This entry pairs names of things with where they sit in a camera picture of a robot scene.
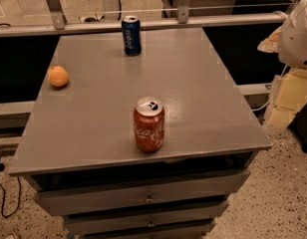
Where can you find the grey drawer cabinet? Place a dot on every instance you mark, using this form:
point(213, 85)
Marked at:
point(79, 151)

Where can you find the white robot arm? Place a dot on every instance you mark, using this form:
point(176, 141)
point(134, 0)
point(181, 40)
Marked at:
point(292, 49)

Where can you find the blue pepsi can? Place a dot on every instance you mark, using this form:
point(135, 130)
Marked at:
point(131, 27)

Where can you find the red coca-cola can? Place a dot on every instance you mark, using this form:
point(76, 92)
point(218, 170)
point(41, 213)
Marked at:
point(149, 124)

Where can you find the orange fruit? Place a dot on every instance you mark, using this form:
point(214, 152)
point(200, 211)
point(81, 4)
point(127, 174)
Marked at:
point(57, 76)

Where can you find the grey metal railing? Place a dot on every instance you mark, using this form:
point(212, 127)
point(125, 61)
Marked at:
point(48, 17)

